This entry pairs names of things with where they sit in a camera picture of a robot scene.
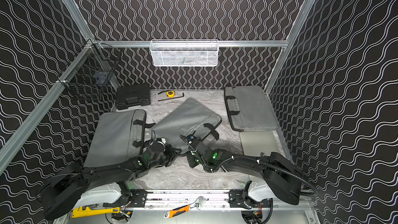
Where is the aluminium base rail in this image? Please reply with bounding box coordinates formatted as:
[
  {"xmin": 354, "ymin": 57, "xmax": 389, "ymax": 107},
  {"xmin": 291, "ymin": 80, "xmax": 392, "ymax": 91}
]
[{"xmin": 127, "ymin": 189, "xmax": 259, "ymax": 211}]

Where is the black hex key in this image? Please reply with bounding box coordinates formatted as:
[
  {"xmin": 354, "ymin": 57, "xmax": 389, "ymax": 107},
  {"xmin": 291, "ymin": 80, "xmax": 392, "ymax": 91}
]
[{"xmin": 158, "ymin": 91, "xmax": 184, "ymax": 102}]

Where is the yellow pipe wrench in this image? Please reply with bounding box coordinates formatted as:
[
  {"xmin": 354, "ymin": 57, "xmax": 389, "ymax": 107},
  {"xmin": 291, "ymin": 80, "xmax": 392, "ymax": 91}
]
[{"xmin": 72, "ymin": 206, "xmax": 132, "ymax": 218}]

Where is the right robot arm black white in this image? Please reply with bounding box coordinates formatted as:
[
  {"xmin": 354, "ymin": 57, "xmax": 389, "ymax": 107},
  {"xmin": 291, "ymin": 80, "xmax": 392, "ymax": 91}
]
[{"xmin": 180, "ymin": 135, "xmax": 319, "ymax": 205}]

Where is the silver laptop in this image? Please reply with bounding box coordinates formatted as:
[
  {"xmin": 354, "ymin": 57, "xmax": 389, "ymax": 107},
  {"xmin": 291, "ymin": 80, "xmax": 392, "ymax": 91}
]
[{"xmin": 239, "ymin": 131, "xmax": 284, "ymax": 156}]

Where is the white wire mesh basket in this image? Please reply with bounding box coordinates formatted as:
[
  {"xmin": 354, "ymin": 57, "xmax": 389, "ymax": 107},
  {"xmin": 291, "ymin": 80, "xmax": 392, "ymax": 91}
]
[{"xmin": 149, "ymin": 39, "xmax": 219, "ymax": 67}]

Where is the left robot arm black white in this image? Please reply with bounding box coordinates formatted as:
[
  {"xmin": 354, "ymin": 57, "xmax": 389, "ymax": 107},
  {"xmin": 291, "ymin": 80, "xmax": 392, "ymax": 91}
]
[{"xmin": 38, "ymin": 142, "xmax": 182, "ymax": 220}]

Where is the orange adjustable wrench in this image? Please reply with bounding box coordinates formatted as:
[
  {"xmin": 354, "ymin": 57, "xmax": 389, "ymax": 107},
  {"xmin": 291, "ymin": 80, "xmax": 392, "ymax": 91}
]
[{"xmin": 163, "ymin": 196, "xmax": 207, "ymax": 219}]

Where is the yellow tape measure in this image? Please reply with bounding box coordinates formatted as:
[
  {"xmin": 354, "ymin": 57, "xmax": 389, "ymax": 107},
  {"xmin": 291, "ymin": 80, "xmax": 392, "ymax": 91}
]
[{"xmin": 158, "ymin": 90, "xmax": 175, "ymax": 98}]

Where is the grey zippered laptop bag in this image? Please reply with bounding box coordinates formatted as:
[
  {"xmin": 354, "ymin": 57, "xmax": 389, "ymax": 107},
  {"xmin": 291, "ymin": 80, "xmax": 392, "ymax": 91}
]
[{"xmin": 224, "ymin": 86, "xmax": 277, "ymax": 132}]

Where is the black plastic tool case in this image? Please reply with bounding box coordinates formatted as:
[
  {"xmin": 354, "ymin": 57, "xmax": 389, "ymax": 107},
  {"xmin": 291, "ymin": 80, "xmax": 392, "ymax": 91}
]
[{"xmin": 115, "ymin": 83, "xmax": 151, "ymax": 110}]

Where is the black wire basket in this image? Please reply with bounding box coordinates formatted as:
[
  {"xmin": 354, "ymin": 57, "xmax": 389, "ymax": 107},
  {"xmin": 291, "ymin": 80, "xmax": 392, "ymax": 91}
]
[{"xmin": 58, "ymin": 40, "xmax": 122, "ymax": 101}]

